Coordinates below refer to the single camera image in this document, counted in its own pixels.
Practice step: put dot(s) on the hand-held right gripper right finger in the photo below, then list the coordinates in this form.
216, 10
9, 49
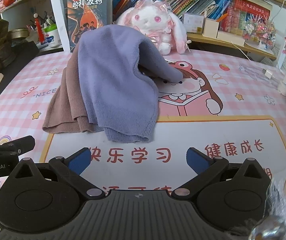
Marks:
195, 158

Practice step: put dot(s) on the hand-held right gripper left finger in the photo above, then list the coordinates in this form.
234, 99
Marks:
79, 161

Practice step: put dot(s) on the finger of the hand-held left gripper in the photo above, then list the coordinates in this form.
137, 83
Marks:
20, 143

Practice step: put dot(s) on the mauve knit garment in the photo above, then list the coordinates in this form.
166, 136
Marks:
63, 105

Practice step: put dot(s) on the purple knit garment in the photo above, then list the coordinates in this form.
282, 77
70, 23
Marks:
115, 85

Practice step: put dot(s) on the pink checkered printed desk mat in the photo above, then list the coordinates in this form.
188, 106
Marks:
245, 105

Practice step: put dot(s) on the round metal tin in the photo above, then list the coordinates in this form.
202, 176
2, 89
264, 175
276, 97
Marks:
19, 33

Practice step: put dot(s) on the white jar with green rim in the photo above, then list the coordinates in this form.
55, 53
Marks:
53, 38

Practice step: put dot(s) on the white charger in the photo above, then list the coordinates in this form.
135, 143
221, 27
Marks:
267, 73

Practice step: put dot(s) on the small white cup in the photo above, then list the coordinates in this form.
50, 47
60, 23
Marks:
284, 89

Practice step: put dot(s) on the red figure ornament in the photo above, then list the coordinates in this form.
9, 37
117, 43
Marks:
38, 27

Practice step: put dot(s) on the flat white box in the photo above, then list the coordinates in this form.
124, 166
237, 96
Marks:
230, 38

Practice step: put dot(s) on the bunch of pens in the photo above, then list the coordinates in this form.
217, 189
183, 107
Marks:
48, 20

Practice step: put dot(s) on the white shelf upright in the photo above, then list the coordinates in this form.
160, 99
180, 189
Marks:
56, 17

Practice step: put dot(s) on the white square box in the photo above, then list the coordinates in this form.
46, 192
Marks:
210, 27

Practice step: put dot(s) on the colourful flower bouquet decoration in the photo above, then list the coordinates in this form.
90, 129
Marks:
260, 33

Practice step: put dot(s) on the white and pink plush bunny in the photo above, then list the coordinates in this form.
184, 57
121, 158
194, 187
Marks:
148, 22

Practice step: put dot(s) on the large fantasy novel book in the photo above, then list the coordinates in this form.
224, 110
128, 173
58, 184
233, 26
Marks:
90, 12

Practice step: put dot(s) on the red book set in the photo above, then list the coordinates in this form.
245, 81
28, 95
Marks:
250, 12

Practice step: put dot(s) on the row of colourful books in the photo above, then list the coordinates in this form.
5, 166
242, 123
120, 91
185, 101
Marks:
177, 0

